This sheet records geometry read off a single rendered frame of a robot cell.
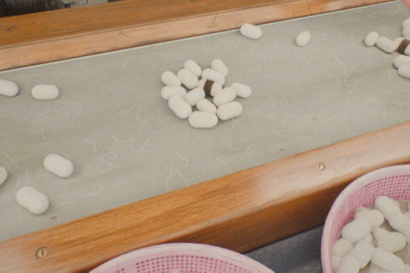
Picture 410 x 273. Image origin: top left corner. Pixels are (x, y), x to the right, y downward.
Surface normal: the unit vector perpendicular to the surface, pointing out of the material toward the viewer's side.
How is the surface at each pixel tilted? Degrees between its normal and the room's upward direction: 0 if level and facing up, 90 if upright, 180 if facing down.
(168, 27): 45
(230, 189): 0
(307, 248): 0
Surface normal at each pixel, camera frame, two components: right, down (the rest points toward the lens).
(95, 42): 0.30, -0.04
